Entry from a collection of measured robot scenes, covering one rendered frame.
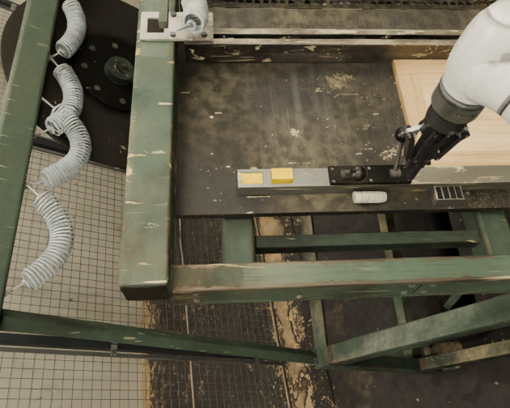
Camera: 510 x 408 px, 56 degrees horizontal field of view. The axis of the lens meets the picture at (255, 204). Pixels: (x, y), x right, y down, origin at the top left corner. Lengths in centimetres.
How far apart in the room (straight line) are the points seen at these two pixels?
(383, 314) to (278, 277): 204
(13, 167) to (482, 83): 124
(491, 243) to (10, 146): 135
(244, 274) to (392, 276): 32
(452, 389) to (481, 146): 162
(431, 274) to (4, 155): 120
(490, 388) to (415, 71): 165
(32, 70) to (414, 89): 119
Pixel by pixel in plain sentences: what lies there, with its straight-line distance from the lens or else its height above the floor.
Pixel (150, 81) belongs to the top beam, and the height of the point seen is 193.
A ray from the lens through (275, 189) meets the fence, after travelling 115.
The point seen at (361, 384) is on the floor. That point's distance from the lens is 315.
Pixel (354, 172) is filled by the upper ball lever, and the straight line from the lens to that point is 106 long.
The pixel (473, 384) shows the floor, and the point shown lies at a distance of 269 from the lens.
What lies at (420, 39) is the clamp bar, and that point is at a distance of 151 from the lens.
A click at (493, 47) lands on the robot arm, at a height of 167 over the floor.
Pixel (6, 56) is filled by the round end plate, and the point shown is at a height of 222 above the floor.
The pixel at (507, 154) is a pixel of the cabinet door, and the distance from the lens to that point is 142.
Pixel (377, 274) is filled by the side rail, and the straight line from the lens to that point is 109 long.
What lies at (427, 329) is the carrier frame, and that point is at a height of 79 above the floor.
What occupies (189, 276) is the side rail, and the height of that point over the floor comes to 182.
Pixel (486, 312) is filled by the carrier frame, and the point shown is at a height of 79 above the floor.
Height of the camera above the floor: 226
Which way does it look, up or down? 31 degrees down
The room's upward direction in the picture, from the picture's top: 75 degrees counter-clockwise
